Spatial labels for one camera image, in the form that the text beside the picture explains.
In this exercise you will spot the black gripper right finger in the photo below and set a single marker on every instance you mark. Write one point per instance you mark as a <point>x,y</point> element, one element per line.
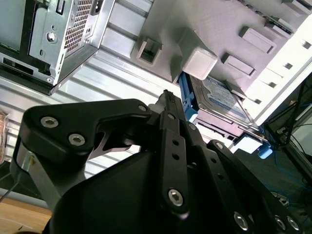
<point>219,165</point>

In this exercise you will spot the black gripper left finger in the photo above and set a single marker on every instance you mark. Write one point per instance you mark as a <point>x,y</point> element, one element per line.
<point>61,126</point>

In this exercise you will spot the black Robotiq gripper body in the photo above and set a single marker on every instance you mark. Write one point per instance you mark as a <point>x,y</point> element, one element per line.
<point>109,200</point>

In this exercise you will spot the hard disk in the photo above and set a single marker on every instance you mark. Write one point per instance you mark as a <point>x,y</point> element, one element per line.
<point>219,97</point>

